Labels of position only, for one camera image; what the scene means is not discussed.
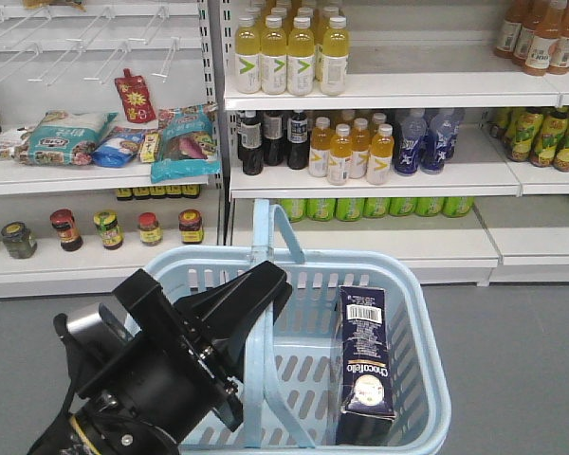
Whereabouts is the dark blue cookie box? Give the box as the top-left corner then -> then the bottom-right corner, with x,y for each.
333,285 -> 396,446

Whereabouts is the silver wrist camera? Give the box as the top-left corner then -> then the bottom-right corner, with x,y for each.
65,303 -> 104,342

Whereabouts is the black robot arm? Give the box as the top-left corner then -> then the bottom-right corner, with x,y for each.
30,261 -> 292,454

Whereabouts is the white store shelving unit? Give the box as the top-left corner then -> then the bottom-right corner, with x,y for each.
0,0 -> 569,300

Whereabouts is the light blue plastic basket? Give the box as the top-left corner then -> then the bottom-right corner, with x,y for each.
146,200 -> 451,454

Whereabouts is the red sauce pouch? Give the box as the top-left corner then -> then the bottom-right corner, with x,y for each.
114,68 -> 156,124

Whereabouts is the yellow juice bottle front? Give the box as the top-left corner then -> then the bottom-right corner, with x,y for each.
320,16 -> 349,96

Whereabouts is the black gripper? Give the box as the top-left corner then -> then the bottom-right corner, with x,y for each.
75,261 -> 292,446

